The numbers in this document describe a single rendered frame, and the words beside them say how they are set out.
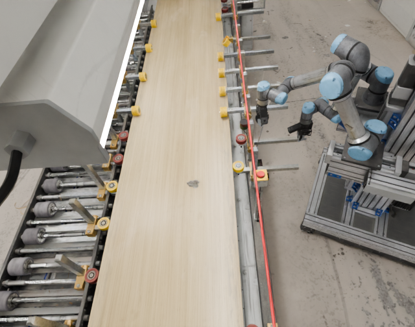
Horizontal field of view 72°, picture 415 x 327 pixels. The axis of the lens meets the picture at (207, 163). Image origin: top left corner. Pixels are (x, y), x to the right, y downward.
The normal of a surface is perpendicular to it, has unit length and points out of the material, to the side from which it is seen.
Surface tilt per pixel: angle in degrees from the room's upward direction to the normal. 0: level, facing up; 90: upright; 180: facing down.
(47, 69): 0
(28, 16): 90
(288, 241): 0
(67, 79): 61
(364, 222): 0
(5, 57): 90
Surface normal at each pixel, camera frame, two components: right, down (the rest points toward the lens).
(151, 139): -0.11, -0.59
